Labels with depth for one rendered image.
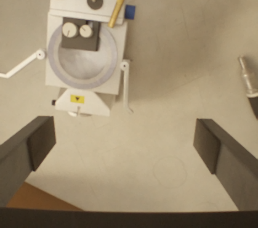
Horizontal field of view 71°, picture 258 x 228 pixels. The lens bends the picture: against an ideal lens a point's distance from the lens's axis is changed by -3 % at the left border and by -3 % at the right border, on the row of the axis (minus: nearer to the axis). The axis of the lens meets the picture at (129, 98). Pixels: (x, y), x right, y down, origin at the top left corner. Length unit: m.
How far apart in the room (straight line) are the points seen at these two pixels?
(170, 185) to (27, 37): 0.41
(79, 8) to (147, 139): 0.27
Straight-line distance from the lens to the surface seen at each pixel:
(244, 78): 0.38
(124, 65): 0.24
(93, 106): 0.28
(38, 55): 0.26
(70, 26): 0.22
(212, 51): 0.37
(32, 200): 0.47
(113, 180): 0.44
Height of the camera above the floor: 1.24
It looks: 74 degrees down
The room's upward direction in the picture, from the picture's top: 180 degrees clockwise
